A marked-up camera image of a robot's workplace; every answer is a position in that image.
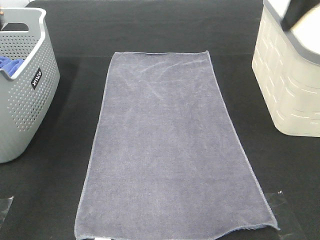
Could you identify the clear tape strip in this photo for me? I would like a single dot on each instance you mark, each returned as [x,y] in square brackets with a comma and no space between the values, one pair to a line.
[5,204]
[290,228]

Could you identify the grey towel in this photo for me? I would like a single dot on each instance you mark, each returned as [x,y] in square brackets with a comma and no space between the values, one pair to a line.
[166,162]

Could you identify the clear tape strip left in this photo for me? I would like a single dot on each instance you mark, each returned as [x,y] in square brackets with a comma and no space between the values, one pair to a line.
[5,204]

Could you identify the clear tape strip right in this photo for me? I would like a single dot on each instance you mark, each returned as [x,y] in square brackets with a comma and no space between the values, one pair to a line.
[290,228]

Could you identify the grey perforated laundry basket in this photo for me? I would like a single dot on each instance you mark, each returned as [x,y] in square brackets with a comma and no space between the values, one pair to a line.
[26,96]

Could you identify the blue towel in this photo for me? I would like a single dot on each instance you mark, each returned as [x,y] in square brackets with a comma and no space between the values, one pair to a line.
[10,66]

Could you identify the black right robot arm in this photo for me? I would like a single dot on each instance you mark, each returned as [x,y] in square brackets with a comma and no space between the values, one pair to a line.
[295,11]

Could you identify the cream white storage basket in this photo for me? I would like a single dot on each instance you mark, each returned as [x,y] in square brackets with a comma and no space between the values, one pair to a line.
[287,68]

